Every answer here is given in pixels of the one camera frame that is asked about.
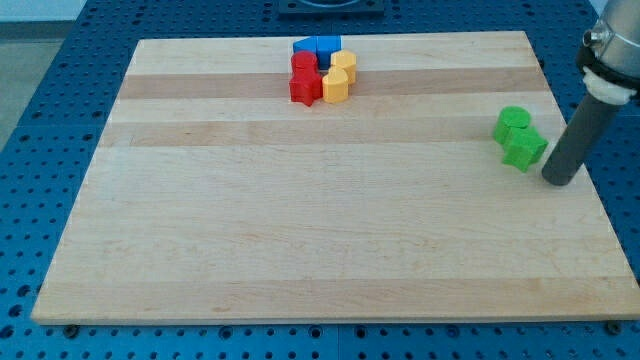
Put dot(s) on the yellow hexagon block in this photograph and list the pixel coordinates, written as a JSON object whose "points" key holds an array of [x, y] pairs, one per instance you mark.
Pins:
{"points": [[347, 61]]}

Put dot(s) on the wooden board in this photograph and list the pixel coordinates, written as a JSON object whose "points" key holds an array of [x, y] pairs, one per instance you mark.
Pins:
{"points": [[212, 198]]}

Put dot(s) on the red star block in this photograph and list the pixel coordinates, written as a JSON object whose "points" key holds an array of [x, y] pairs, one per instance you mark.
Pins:
{"points": [[305, 87]]}

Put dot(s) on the blue triangle block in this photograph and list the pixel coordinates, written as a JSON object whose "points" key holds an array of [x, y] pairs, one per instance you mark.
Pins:
{"points": [[308, 44]]}

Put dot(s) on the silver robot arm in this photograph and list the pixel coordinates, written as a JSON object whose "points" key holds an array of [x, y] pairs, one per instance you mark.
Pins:
{"points": [[609, 55]]}

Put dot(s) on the green circle block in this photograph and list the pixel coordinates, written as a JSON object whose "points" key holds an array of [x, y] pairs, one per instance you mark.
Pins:
{"points": [[510, 117]]}

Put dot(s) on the red circle block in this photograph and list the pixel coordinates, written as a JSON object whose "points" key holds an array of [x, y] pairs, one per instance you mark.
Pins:
{"points": [[304, 62]]}

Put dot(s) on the blue cube block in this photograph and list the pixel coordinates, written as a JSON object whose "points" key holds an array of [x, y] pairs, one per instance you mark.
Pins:
{"points": [[325, 47]]}

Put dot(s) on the yellow heart block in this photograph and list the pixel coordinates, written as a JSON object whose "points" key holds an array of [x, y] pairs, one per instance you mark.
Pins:
{"points": [[335, 85]]}

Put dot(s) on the green star block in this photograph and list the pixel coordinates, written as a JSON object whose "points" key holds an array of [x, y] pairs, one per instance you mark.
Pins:
{"points": [[523, 147]]}

